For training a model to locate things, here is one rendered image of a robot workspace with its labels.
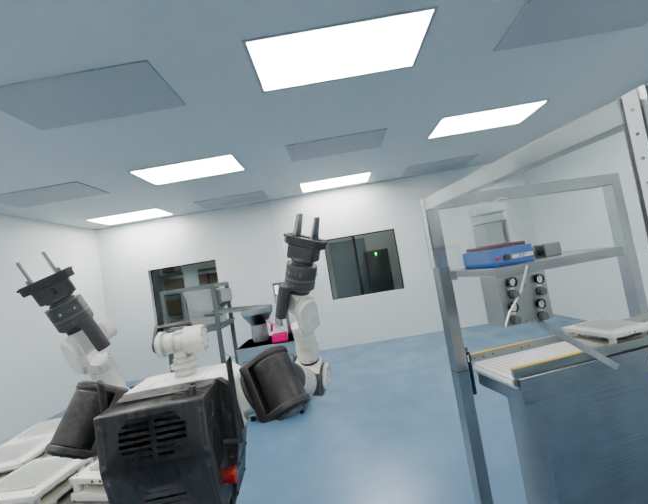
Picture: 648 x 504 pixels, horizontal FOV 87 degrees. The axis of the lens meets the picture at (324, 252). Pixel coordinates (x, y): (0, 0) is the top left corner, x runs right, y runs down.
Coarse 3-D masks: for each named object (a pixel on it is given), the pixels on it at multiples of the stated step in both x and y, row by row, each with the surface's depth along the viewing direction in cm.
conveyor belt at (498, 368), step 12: (540, 348) 164; (552, 348) 162; (564, 348) 159; (576, 348) 156; (492, 360) 159; (504, 360) 156; (516, 360) 153; (528, 360) 151; (540, 360) 149; (480, 372) 155; (492, 372) 147; (504, 372) 142; (540, 372) 138
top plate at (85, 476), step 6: (96, 462) 115; (78, 474) 109; (84, 474) 108; (90, 474) 107; (96, 474) 107; (72, 480) 107; (78, 480) 106; (84, 480) 106; (90, 480) 105; (96, 480) 104
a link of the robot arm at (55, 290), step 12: (48, 276) 87; (60, 276) 89; (24, 288) 84; (36, 288) 86; (48, 288) 87; (60, 288) 89; (72, 288) 90; (36, 300) 86; (48, 300) 87; (60, 300) 88; (72, 300) 89; (84, 300) 93; (48, 312) 87; (60, 312) 87; (72, 312) 89
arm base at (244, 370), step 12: (276, 348) 82; (252, 360) 81; (240, 372) 82; (252, 372) 82; (252, 384) 80; (252, 396) 79; (264, 396) 82; (300, 396) 76; (264, 408) 77; (276, 408) 75; (288, 408) 75; (300, 408) 79; (264, 420) 76
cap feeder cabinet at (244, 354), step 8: (288, 336) 385; (248, 344) 376; (256, 344) 368; (264, 344) 360; (272, 344) 354; (280, 344) 355; (288, 344) 354; (240, 352) 355; (248, 352) 355; (256, 352) 355; (288, 352) 354; (240, 360) 355; (248, 360) 355; (248, 416) 352
